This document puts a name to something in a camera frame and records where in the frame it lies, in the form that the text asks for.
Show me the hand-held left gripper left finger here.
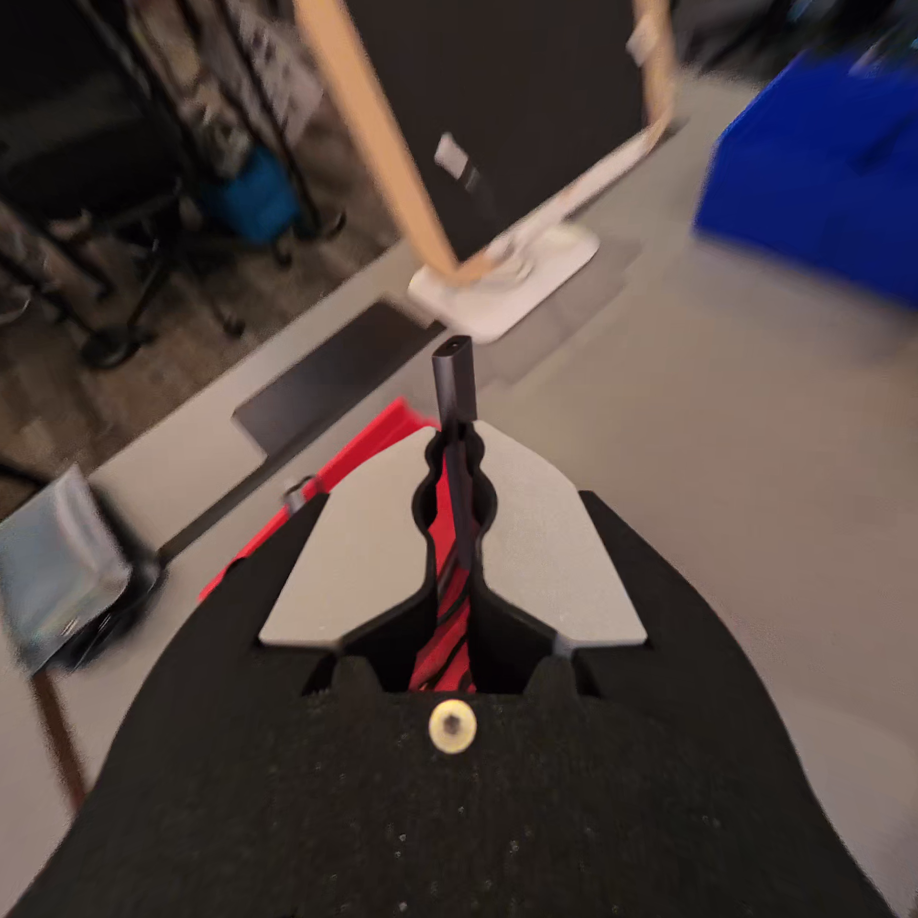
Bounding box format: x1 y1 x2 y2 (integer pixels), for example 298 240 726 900
258 426 440 646

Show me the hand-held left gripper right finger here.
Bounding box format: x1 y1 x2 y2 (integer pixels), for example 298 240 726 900
475 420 650 645

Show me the red storage bin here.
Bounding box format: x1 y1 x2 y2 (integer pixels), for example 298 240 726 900
197 398 478 693

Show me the black cable with grey connector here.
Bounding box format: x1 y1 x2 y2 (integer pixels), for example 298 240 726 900
430 335 480 575

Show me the blue storage bin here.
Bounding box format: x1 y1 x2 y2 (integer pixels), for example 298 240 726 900
692 46 918 309

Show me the grey desk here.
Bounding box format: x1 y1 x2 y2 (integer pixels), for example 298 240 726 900
0 65 918 918

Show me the blue bag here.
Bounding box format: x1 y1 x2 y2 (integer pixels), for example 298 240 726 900
201 147 298 241

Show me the wood-framed black board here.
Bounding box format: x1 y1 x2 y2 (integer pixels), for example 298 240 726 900
290 0 678 288

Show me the black office chair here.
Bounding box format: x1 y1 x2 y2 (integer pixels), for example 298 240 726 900
0 72 245 370

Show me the white printed sheet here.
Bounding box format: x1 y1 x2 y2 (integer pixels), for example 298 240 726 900
229 0 324 144

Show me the grey desk cable flap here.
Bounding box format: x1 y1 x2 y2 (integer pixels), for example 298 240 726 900
233 301 447 460

